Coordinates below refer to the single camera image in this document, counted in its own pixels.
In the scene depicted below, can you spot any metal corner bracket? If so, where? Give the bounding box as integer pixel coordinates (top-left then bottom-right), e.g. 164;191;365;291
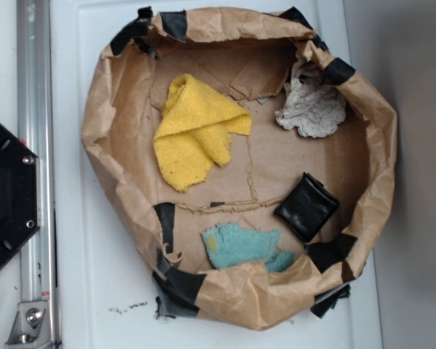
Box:
4;300;53;349

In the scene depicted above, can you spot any aluminium extrusion rail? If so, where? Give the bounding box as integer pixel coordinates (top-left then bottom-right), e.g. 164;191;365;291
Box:
17;1;62;348

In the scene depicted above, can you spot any brown paper bag bin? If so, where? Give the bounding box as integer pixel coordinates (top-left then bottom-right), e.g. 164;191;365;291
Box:
81;7;397;330

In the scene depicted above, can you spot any yellow microfiber cloth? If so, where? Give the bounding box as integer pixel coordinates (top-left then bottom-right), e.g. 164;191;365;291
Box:
153;73;252;193

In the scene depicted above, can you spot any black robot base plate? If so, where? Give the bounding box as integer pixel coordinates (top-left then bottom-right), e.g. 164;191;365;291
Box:
0;123;40;270

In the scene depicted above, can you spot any light blue cloth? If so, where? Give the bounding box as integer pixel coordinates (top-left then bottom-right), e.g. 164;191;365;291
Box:
201;222;294;273

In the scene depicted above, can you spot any crumpled white paper towel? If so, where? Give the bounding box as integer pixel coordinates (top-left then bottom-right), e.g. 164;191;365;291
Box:
275;61;347;138

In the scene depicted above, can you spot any black taped box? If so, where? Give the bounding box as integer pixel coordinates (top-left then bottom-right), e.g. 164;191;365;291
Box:
274;172;340;243

